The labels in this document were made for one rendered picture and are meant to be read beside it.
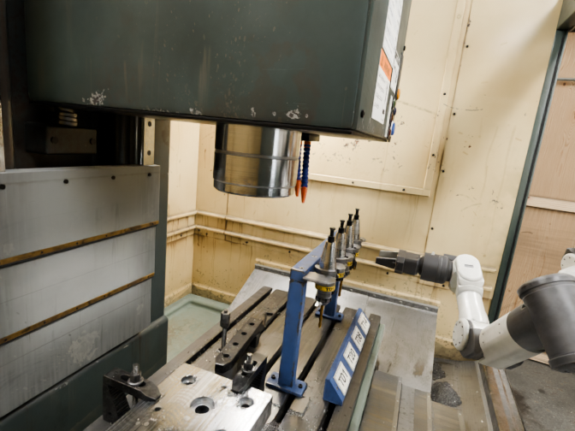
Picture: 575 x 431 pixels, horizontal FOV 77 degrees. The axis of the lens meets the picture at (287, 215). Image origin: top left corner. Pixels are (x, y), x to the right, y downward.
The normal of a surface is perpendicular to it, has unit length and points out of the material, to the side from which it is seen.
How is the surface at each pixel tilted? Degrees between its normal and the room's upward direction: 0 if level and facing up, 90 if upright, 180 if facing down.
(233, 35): 90
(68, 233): 89
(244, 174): 90
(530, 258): 90
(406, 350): 24
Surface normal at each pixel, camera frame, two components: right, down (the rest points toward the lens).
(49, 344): 0.92, 0.17
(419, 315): -0.05, -0.82
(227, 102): -0.36, 0.16
